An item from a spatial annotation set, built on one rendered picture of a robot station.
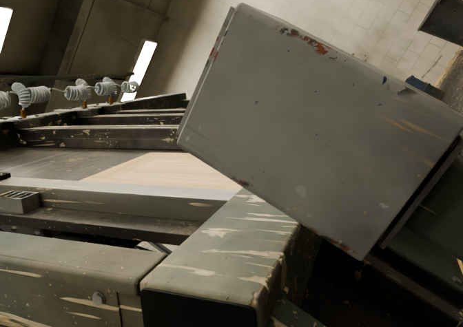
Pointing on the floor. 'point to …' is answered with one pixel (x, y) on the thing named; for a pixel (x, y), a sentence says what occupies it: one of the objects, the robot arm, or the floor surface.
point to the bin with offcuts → (445, 18)
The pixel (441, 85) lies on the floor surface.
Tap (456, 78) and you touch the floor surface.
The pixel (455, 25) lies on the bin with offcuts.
